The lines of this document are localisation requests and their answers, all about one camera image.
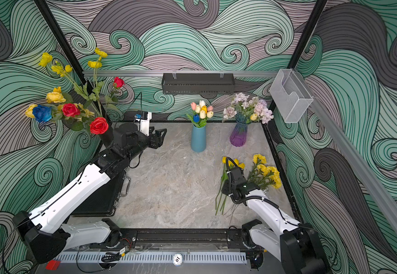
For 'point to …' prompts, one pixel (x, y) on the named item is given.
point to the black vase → (106, 137)
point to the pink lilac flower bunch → (252, 108)
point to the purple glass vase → (238, 135)
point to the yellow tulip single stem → (224, 160)
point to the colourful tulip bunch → (201, 113)
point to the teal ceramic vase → (198, 138)
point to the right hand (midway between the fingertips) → (224, 188)
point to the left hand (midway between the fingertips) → (160, 126)
